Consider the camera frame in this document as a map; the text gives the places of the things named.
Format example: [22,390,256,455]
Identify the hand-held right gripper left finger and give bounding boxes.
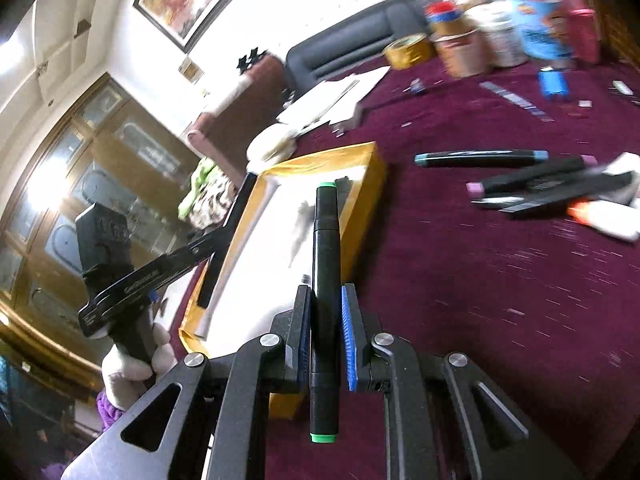
[62,284,314,480]

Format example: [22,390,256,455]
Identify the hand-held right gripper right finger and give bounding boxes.
[341,282,583,480]

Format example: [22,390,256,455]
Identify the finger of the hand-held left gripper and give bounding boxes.
[185,227,238,271]

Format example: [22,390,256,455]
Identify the black marker green caps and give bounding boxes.
[308,182,342,444]

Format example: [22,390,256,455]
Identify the yellow cardboard box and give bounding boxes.
[179,141,389,419]

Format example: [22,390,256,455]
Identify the person's left forearm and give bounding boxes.
[95,389,128,433]

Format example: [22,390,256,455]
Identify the person's left hand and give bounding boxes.
[101,321,179,409]

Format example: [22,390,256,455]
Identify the green patterned cloth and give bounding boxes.
[178,157,237,234]

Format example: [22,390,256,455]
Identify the wooden glass door cabinet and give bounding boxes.
[0,72,202,386]

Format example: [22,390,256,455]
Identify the white round bag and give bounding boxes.
[247,122,301,164]

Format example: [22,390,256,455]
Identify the brown chair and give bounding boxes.
[186,55,289,187]

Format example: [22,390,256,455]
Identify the black spiky ornament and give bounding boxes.
[237,48,266,72]

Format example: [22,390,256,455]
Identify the white papers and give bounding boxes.
[276,66,391,137]

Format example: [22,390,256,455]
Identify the black marker teal cap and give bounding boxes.
[414,149,550,169]

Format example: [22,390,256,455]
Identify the black marker pink caps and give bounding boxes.
[466,155,599,199]

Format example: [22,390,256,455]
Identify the dark grey sofa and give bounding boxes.
[286,2,432,82]

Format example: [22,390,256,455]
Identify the long black marker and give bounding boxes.
[500,172,637,217]

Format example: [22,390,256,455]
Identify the white bottle orange cap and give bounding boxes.
[567,199,640,242]

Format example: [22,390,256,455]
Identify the yellow tape roll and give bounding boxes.
[383,33,435,70]

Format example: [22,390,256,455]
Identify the clear jar orange label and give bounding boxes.
[432,30,489,79]

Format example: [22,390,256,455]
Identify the white bottle green label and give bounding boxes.
[605,152,640,177]

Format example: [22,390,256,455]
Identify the white plastic jar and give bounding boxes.
[470,5,529,69]

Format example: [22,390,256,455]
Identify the red lid jar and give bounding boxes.
[425,2,469,41]

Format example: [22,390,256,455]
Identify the clear jar cartoon label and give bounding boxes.
[510,0,576,69]

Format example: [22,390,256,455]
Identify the pink thermos knit sleeve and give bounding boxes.
[567,0,602,64]

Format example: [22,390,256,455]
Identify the yellow wall plaque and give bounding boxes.
[178,57,205,84]

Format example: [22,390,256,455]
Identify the blue battery pack with wire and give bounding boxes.
[538,67,571,100]

